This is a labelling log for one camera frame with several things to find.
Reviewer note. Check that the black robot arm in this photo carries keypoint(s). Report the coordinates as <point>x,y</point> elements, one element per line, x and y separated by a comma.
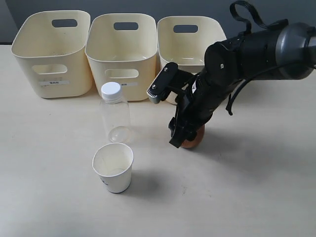
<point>284,54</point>

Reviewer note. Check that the brown wooden cup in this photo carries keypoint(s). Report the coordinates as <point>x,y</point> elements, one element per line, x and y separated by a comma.
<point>199,137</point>

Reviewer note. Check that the cream storage bin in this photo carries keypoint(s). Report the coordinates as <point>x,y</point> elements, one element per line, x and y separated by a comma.
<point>50,49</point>
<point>122,47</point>
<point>184,40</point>

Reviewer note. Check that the white paper cup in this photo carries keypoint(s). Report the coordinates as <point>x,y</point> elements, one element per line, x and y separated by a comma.
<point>113,164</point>

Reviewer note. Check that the cream middle storage bin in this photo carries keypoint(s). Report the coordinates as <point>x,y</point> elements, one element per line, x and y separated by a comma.
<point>122,47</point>

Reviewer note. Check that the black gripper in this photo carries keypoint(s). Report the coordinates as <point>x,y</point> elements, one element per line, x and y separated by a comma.
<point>196,107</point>

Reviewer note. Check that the clear plastic bottle white cap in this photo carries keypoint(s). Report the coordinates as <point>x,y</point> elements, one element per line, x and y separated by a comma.
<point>115,113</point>

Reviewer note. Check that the cream right storage bin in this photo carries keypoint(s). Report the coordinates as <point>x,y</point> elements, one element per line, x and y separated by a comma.
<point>184,40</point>

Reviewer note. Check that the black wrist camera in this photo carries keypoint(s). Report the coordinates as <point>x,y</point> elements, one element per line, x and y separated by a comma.
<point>160,88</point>

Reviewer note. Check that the cream left storage bin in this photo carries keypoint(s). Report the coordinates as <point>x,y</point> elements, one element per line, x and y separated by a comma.
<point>50,49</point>

